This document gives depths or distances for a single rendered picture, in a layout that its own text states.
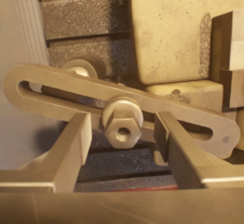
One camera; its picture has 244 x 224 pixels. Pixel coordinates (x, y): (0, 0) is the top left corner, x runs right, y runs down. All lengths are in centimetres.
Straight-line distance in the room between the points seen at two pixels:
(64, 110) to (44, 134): 40
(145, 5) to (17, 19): 39
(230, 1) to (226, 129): 16
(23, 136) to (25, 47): 27
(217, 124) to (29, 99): 21
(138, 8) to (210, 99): 15
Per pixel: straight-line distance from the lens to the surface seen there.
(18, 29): 56
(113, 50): 43
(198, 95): 23
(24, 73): 20
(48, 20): 47
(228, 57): 24
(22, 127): 62
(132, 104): 17
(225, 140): 24
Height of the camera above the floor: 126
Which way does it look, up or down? 74 degrees down
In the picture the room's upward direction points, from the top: 175 degrees clockwise
